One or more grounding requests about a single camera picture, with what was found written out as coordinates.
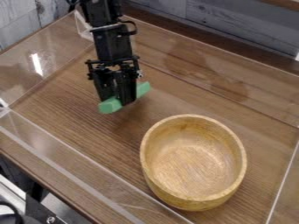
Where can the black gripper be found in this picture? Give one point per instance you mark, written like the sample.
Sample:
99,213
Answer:
116,61

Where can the green rectangular block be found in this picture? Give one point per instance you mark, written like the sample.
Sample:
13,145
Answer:
112,105

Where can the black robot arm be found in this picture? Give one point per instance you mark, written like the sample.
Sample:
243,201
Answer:
101,12

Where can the brown wooden bowl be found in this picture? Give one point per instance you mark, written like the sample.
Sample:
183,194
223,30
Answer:
193,161

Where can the clear acrylic corner bracket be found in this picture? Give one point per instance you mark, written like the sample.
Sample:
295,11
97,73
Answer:
83,26

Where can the clear acrylic front wall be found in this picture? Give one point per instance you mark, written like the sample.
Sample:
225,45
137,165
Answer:
81,182

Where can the black metal frame bracket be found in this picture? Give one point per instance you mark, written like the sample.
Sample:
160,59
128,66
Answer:
37,214

